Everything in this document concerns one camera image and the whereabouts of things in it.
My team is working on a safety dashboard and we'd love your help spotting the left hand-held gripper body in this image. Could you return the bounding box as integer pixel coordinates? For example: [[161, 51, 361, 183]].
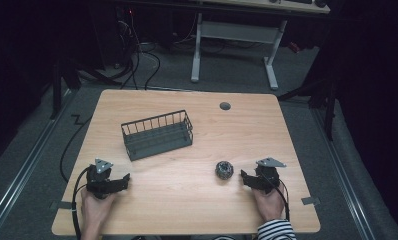
[[85, 158, 123, 200]]

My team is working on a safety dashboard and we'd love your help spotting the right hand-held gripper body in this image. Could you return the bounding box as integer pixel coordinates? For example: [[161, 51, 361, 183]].
[[251, 157, 287, 195]]

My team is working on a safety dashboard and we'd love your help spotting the person's left hand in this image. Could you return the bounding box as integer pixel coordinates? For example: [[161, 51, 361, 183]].
[[80, 188, 117, 228]]

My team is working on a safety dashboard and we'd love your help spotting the person's right hand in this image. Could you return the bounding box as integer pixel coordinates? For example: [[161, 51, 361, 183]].
[[252, 185, 286, 222]]

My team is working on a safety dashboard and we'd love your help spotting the steel wool scrubber ball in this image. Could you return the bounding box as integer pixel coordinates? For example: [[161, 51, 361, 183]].
[[214, 160, 235, 181]]

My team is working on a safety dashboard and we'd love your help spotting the grey tape strip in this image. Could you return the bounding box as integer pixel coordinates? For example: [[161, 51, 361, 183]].
[[49, 200, 74, 211], [300, 196, 321, 206]]

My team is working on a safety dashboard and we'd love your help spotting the black metal stand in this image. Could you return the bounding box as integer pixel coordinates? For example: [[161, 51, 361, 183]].
[[48, 58, 121, 121], [276, 78, 339, 142]]

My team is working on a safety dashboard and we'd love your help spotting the small red object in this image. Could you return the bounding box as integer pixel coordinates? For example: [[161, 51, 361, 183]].
[[287, 41, 302, 54]]

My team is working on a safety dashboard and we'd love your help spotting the right hand-held gripper cable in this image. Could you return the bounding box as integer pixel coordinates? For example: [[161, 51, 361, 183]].
[[266, 173, 291, 222]]

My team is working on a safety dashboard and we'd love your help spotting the hand-held gripper cable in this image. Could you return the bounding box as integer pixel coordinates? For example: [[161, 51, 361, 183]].
[[266, 173, 291, 222], [71, 165, 92, 240]]

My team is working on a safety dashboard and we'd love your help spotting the left hand-held gripper cable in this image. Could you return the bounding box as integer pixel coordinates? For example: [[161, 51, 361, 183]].
[[71, 165, 92, 240]]

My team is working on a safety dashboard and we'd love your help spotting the black floor cable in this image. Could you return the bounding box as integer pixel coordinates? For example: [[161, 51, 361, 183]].
[[59, 113, 93, 184]]

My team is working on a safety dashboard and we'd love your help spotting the dark grey wire basket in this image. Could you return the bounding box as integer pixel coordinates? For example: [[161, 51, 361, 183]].
[[120, 109, 194, 162]]

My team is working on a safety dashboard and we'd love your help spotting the metal floor rail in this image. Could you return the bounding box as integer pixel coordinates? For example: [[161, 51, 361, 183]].
[[310, 106, 377, 240], [0, 89, 75, 236]]

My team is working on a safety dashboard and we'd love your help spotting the bundle of black cables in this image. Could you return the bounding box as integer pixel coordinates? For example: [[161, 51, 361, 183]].
[[115, 9, 162, 92]]

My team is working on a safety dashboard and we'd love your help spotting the white frame desk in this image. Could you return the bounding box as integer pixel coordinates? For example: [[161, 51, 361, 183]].
[[190, 0, 332, 92]]

